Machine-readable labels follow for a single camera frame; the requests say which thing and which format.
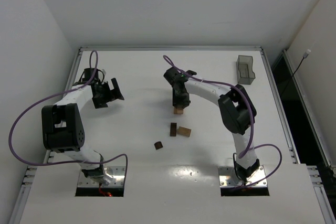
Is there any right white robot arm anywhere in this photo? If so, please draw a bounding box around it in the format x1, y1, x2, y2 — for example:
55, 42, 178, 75
163, 67, 260, 182

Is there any small dark wood block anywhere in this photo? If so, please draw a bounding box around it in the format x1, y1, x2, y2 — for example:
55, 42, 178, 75
154, 141, 163, 150

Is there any medium brown wood block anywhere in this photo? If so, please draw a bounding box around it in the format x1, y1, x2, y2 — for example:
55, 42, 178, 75
177, 126, 192, 137

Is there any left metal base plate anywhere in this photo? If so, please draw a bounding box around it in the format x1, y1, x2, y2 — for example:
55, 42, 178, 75
77, 166, 127, 188

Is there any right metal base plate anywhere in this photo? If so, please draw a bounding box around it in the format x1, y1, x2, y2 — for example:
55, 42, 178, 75
218, 166, 268, 189

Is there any dark transparent plastic bin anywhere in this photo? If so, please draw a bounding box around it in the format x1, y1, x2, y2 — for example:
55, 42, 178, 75
236, 55, 256, 85

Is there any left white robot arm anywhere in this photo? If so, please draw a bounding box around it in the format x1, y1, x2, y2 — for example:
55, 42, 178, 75
41, 68, 124, 185

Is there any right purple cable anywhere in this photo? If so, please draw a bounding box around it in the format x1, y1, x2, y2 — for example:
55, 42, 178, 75
162, 55, 283, 190

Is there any dark arch wood block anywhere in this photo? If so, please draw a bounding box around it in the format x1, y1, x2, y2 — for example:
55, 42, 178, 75
170, 122, 177, 137

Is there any metal base plate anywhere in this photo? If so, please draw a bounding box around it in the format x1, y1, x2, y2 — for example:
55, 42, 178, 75
218, 166, 268, 189
77, 166, 127, 188

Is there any black wall cable white plug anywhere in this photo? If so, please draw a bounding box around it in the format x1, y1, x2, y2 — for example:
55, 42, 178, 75
292, 49, 311, 76

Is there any black base cable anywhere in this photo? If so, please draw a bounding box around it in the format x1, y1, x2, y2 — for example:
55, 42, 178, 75
232, 150, 241, 180

